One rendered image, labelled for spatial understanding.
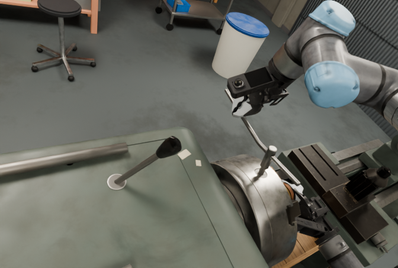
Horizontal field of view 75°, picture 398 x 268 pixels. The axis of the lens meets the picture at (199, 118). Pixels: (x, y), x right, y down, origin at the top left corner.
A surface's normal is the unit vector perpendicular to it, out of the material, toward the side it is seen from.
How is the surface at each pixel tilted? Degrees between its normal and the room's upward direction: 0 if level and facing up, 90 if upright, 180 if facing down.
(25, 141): 0
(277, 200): 18
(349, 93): 103
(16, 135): 0
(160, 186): 0
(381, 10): 90
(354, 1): 90
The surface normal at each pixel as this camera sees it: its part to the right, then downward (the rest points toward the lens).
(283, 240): 0.52, 0.16
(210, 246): 0.29, -0.70
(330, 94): -0.09, 0.82
